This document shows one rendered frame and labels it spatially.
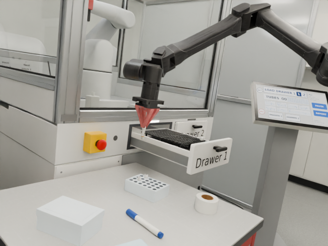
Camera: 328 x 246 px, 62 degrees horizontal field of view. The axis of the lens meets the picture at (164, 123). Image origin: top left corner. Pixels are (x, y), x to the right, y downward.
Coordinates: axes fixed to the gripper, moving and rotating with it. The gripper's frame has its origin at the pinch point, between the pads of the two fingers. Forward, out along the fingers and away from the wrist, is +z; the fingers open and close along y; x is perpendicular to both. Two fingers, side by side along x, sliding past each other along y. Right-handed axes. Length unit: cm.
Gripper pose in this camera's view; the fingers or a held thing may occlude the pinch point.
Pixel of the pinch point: (144, 125)
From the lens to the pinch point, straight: 92.5
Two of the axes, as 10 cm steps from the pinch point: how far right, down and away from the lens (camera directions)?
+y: -5.2, 0.5, -8.5
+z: -1.9, 9.7, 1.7
